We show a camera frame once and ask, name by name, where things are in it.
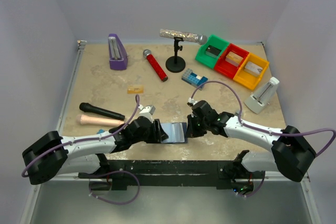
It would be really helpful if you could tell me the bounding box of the navy blue card holder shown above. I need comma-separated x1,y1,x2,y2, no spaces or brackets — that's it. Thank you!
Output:
161,122,187,144

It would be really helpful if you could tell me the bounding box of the gold VIP card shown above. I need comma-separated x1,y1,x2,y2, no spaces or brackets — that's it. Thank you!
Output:
127,85,144,94

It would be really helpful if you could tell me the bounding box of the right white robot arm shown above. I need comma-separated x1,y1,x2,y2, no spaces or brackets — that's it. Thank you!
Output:
186,99,317,182

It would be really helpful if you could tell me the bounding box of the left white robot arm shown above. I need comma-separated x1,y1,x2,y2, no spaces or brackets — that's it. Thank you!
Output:
22,116,169,185

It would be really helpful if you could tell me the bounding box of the gold card in red bin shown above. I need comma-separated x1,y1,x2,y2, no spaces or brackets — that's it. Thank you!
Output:
225,52,243,67

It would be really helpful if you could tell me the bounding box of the dark card in green bin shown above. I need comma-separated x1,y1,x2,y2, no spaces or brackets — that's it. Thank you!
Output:
205,46,221,58

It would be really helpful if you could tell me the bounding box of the white card in yellow bin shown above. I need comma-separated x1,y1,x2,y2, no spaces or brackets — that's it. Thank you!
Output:
244,61,263,77

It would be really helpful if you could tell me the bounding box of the blue toy brick block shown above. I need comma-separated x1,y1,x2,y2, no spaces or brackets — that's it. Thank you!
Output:
182,68,208,88

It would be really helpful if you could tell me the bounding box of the red plastic bin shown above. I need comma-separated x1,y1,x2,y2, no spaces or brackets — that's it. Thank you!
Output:
214,44,249,79

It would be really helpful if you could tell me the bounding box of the black microphone stand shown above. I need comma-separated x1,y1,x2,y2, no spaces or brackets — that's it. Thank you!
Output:
165,37,186,73

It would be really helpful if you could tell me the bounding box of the pink microphone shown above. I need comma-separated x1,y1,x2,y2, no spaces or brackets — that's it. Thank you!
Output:
76,114,124,127

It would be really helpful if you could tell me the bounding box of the black microphone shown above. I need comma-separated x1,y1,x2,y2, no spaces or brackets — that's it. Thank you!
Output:
79,102,125,121

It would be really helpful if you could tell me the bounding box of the yellow plastic bin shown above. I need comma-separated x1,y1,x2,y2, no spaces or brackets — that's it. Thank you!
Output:
233,53,269,90

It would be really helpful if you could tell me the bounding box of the white metronome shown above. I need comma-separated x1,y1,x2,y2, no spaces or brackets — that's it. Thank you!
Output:
244,77,280,114

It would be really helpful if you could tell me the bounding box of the green plastic bin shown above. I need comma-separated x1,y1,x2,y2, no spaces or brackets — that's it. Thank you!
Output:
195,35,230,69

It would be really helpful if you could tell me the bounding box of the purple metronome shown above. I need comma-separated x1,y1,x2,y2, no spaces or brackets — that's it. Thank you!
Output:
108,34,128,71

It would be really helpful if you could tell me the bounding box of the red glitter microphone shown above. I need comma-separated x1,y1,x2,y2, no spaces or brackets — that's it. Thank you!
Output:
143,49,168,82

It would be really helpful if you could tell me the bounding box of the silver glitter microphone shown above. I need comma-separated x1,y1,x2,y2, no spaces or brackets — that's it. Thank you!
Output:
159,29,208,45

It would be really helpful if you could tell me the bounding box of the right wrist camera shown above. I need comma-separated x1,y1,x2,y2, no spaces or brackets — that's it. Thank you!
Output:
187,98,198,107

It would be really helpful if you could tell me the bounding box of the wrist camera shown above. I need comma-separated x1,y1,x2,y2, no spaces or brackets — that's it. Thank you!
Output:
138,104,155,122
187,98,198,107

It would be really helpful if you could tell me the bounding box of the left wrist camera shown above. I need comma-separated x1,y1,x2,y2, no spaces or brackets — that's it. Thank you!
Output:
138,104,155,122

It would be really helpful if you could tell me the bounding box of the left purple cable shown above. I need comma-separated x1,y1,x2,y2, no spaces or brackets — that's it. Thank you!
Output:
21,94,142,205

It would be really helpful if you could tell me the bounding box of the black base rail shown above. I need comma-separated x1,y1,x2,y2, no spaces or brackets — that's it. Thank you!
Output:
79,160,264,192

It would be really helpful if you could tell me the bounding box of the aluminium frame rail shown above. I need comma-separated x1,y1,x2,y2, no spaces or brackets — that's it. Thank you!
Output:
19,40,87,224

